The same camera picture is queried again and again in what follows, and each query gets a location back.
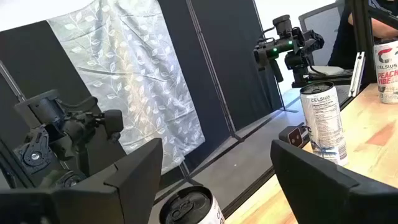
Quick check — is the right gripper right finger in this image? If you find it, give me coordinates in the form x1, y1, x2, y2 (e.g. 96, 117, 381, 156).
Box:
269, 139, 398, 224

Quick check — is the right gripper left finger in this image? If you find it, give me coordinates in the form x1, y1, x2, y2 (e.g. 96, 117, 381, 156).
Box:
0, 138, 164, 224

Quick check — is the blue band Celsius can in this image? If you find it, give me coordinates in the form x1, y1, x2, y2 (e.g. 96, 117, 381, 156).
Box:
299, 81, 349, 167

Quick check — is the white Celsius can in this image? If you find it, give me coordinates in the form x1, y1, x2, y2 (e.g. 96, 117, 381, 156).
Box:
158, 185, 226, 224

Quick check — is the grey leaf-pattern curtain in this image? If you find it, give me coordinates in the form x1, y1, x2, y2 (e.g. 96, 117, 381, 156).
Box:
46, 0, 206, 175

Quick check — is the person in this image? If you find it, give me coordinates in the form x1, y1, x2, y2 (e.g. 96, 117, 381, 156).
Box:
328, 0, 398, 71

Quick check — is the black folding room divider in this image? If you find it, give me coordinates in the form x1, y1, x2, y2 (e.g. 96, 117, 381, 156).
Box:
0, 0, 299, 187

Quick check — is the grey mesh office chair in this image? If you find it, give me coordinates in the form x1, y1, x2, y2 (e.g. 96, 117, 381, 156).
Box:
298, 2, 346, 68

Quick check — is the small black table camera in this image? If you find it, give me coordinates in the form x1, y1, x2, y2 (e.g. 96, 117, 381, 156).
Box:
278, 123, 308, 147

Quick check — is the silver aluminium bracket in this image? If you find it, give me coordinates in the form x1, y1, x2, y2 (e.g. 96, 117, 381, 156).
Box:
348, 51, 366, 98

